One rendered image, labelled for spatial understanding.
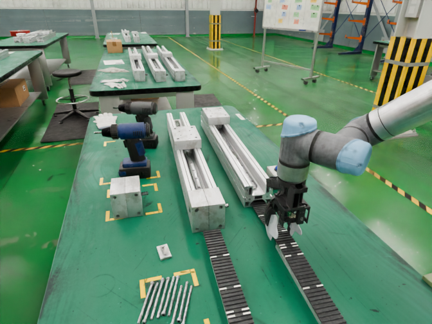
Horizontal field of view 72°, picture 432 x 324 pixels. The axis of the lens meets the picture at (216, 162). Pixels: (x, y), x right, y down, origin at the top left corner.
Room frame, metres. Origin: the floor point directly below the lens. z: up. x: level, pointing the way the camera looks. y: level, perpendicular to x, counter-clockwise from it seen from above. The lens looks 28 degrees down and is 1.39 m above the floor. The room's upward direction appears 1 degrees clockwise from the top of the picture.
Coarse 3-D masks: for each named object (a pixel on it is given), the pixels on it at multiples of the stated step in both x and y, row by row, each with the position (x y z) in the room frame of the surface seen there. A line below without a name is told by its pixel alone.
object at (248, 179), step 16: (208, 128) 1.40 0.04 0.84; (224, 128) 1.37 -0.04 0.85; (224, 144) 1.16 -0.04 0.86; (240, 144) 1.16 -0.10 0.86; (224, 160) 1.08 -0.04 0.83; (240, 160) 1.07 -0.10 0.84; (240, 176) 0.89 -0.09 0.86; (256, 176) 0.93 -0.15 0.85; (240, 192) 0.87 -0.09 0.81; (256, 192) 0.85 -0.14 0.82; (272, 192) 0.85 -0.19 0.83
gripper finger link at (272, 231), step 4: (272, 216) 0.65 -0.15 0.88; (276, 216) 0.64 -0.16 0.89; (272, 220) 0.65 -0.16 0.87; (276, 220) 0.63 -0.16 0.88; (272, 224) 0.64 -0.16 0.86; (276, 224) 0.63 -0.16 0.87; (268, 228) 0.65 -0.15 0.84; (272, 228) 0.64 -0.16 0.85; (276, 228) 0.62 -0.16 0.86; (268, 232) 0.65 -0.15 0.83; (272, 232) 0.63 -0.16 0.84; (276, 232) 0.61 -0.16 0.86; (268, 236) 0.65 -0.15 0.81; (272, 236) 0.65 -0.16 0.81; (276, 236) 0.61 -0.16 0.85
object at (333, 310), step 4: (328, 308) 0.42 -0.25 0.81; (332, 308) 0.42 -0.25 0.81; (336, 308) 0.42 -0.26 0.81; (316, 312) 0.41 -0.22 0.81; (320, 312) 0.41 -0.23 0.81; (324, 312) 0.41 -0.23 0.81; (328, 312) 0.41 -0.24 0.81; (332, 312) 0.41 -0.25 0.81; (336, 312) 0.41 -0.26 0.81; (340, 312) 0.41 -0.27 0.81; (320, 316) 0.40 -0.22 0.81; (324, 316) 0.40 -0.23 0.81; (328, 316) 0.41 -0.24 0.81
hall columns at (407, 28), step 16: (400, 16) 3.63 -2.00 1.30; (400, 32) 3.65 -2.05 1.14; (416, 32) 3.38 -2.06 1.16; (400, 48) 3.48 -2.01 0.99; (416, 48) 3.37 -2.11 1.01; (384, 64) 3.64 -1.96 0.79; (400, 64) 3.42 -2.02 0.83; (416, 64) 3.39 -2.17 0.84; (384, 80) 3.58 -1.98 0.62; (400, 80) 3.37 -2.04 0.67; (416, 80) 3.41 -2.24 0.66; (384, 96) 3.52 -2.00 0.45
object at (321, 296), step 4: (320, 292) 0.46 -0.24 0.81; (324, 292) 0.46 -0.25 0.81; (308, 296) 0.45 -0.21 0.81; (312, 296) 0.45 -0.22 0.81; (316, 296) 0.45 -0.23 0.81; (320, 296) 0.45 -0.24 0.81; (324, 296) 0.45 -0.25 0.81; (328, 296) 0.45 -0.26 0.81; (312, 300) 0.44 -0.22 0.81; (316, 300) 0.44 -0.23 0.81; (320, 300) 0.44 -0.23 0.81
